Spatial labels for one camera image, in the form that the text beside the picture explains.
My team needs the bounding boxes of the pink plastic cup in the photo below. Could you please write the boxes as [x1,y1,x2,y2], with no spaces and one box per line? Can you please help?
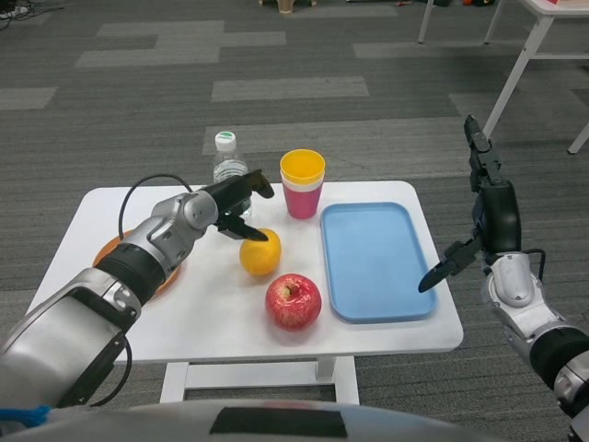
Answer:
[283,181,325,219]

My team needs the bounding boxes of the white metal office table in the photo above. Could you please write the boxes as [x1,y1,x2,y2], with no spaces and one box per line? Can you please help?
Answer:
[482,0,589,156]

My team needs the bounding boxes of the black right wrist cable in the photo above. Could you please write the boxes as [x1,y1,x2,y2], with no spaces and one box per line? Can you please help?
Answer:
[521,248,548,280]

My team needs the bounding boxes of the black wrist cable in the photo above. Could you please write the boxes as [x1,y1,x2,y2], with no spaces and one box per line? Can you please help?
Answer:
[521,248,548,280]
[118,173,197,241]

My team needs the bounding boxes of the white metal desk legs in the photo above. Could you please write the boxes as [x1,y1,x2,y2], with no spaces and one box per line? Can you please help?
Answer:
[417,0,502,46]

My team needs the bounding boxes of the orange plastic plate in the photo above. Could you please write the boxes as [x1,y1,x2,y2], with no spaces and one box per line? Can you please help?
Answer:
[91,234,183,297]

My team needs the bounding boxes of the red apple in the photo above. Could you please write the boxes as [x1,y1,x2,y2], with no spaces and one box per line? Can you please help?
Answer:
[264,273,323,332]

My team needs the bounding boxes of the blue plastic tray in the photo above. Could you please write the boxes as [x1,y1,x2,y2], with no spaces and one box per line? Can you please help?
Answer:
[319,202,439,325]

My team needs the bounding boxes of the white table base frame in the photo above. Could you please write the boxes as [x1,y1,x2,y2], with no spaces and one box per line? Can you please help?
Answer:
[159,356,361,407]

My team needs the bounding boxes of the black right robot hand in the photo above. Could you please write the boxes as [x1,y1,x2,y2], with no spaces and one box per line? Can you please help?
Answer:
[417,114,524,294]

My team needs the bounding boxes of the clear water bottle green label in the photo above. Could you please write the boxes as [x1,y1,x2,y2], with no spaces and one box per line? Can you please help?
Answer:
[212,131,254,220]

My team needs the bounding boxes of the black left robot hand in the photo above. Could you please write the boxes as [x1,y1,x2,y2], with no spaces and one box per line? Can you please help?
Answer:
[202,169,276,243]

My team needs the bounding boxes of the yellow plastic cup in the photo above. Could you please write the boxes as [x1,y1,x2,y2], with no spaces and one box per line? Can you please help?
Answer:
[280,148,327,186]

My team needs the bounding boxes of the silver robot chest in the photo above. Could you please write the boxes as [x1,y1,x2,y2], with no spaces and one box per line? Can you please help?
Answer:
[0,399,577,442]

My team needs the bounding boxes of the yellow lemon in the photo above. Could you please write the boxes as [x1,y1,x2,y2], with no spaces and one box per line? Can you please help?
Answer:
[238,227,283,277]

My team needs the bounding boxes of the white plastic cup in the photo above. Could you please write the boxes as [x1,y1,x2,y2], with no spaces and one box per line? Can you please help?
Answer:
[281,176,326,192]

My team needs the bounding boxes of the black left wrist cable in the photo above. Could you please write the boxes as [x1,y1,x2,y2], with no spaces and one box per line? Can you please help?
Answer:
[118,173,197,241]

